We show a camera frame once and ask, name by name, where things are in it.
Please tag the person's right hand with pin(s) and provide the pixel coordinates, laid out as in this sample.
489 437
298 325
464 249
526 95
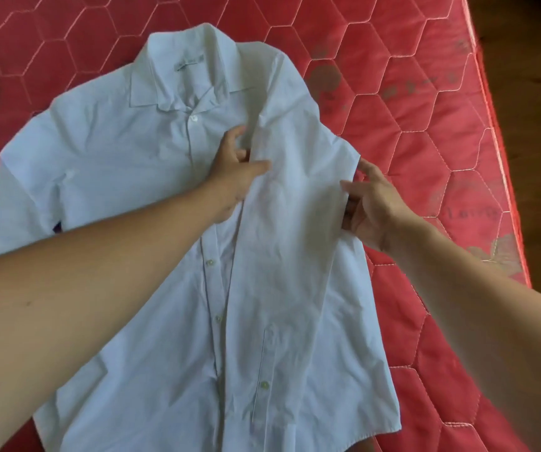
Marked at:
376 209

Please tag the red quilted mattress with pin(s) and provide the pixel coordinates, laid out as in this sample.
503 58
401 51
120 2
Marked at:
416 103

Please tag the person's right thumb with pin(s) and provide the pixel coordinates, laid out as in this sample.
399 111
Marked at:
351 187

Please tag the white button-up shirt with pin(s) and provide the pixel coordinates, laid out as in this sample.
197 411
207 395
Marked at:
167 287

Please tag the person's right forearm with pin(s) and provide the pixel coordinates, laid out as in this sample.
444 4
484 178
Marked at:
482 324

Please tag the person's left hand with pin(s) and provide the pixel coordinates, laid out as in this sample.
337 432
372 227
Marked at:
225 181

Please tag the person's left thumb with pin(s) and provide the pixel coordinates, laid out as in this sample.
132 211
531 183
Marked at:
256 168

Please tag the person's left forearm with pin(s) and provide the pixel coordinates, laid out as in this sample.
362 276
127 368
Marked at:
77 301

